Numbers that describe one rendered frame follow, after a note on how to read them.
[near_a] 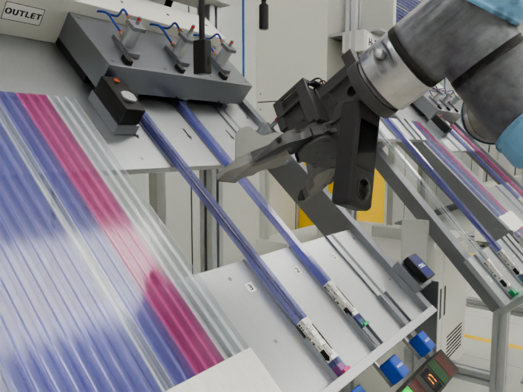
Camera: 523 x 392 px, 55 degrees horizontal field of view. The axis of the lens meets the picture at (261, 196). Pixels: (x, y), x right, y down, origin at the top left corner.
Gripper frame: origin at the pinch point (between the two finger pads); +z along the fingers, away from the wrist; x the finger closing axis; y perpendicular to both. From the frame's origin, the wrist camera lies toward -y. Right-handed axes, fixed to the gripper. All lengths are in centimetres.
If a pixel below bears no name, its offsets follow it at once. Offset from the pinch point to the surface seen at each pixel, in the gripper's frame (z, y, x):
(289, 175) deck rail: 13.0, 18.2, -27.0
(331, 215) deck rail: 9.5, 7.4, -30.2
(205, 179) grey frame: 35, 31, -26
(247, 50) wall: 110, 223, -173
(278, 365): 4.4, -20.3, 0.8
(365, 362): 1.0, -21.7, -11.2
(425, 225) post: 5, 7, -58
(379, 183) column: 121, 148, -307
